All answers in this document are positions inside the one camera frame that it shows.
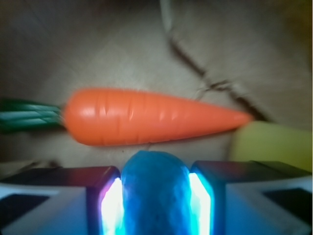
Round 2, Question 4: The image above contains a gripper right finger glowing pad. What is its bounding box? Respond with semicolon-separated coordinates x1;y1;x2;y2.
189;161;313;235

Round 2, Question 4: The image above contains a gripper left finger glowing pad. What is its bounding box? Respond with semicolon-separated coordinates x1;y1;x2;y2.
0;166;124;235

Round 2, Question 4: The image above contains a blue dimpled ball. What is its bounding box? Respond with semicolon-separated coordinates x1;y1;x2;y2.
121;150;192;235

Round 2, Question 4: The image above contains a yellow sponge with green pad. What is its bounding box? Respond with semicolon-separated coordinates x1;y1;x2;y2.
229;121;313;172

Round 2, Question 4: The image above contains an orange plastic toy carrot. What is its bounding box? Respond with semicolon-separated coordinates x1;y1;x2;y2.
0;88;253;146

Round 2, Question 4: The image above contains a brown paper bag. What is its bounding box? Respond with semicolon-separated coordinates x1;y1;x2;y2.
0;0;313;172

